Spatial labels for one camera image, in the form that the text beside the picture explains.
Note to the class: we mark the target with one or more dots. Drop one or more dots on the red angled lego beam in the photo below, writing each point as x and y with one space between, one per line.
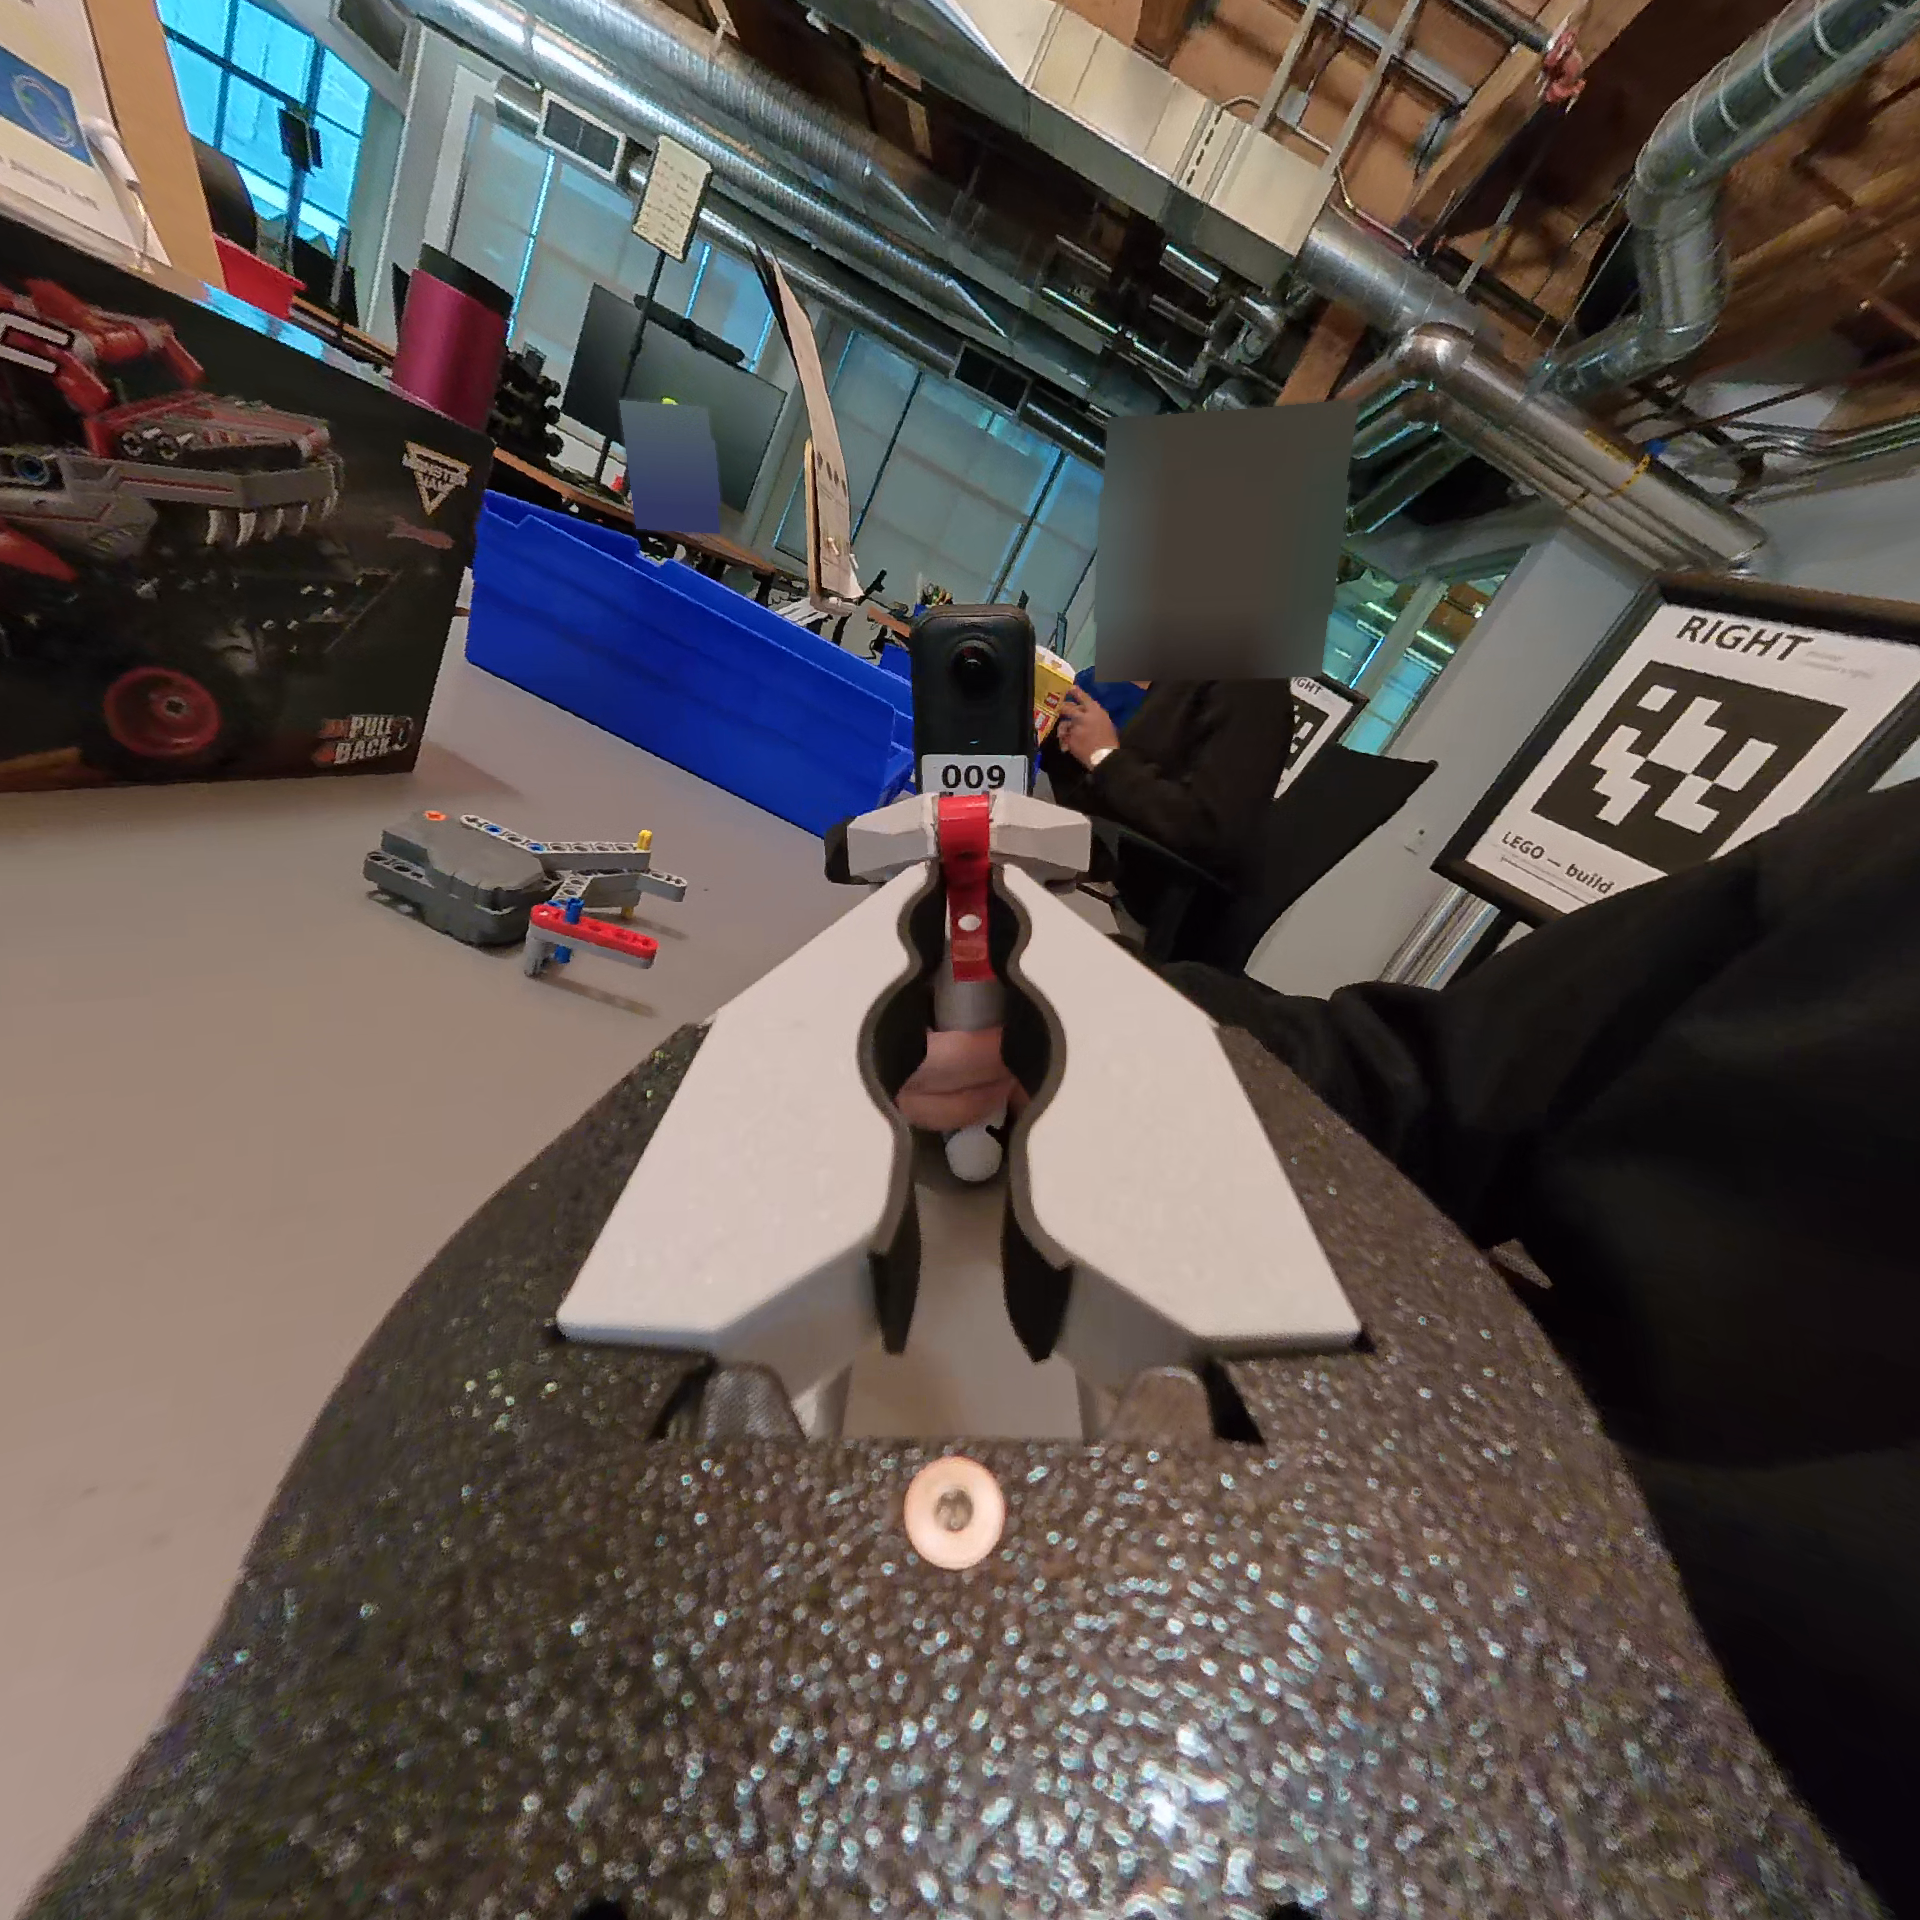
968 900

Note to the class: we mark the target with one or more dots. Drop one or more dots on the computer monitor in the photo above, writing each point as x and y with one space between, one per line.
661 359

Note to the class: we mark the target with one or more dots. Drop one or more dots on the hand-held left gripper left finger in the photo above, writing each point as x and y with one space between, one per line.
733 1185

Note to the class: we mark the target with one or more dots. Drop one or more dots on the large framed marker sign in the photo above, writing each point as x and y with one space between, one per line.
1695 750

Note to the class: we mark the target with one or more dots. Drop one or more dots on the maroon water bottle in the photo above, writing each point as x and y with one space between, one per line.
451 345

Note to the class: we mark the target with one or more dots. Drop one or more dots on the grey lego assembly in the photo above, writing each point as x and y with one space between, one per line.
481 884

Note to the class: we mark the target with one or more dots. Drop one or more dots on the black lego set box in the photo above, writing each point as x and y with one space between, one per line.
211 570

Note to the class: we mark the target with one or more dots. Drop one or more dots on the person's right hand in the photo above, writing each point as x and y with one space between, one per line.
961 1079

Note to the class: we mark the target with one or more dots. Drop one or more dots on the silver elbow air duct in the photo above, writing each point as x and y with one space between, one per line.
1695 195

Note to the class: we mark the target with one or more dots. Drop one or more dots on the person's right forearm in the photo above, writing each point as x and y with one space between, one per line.
1575 1049

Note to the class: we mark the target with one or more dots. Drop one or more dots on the person's black sweater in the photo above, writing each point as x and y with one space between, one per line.
1800 1500

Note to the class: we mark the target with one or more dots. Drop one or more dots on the blue plastic bin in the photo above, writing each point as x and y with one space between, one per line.
674 660

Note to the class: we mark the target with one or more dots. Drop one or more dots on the purple yellow toy box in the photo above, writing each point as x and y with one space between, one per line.
1059 690

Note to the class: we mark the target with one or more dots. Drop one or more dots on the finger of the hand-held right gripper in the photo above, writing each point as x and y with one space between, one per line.
885 839
1042 839

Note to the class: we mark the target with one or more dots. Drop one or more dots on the silver air duct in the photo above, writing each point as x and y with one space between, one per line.
930 283
720 90

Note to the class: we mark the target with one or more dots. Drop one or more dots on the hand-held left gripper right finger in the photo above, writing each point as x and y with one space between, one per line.
1185 1185

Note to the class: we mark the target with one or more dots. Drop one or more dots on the small framed marker sign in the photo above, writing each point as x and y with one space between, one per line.
1319 735

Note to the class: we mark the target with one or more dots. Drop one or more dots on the instruction poster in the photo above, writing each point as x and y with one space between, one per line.
60 120

